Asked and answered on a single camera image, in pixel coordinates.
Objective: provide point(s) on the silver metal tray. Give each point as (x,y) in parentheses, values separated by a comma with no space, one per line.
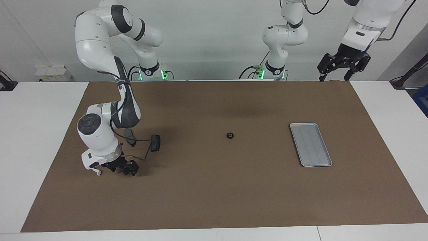
(311,145)

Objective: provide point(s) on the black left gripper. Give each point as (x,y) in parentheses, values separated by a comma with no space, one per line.
(348,54)

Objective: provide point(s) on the white power strip box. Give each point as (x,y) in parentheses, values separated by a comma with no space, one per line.
(53,73)

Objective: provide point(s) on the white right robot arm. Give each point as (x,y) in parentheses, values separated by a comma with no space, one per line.
(97,134)

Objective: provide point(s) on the black stand with pole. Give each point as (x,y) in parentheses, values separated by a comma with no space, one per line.
(399,82)

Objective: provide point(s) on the short dark grey brake pad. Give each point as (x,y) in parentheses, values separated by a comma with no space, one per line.
(155,143)

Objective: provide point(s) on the blue crate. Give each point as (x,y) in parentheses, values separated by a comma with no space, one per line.
(423,100)

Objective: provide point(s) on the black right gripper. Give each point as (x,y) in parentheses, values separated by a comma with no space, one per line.
(112,164)

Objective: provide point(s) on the brown table mat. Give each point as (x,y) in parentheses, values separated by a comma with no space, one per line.
(200,187)

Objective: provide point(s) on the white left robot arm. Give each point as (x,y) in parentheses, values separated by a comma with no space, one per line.
(284,36)

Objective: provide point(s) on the long dark grey brake pad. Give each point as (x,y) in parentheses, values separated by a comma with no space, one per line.
(131,138)

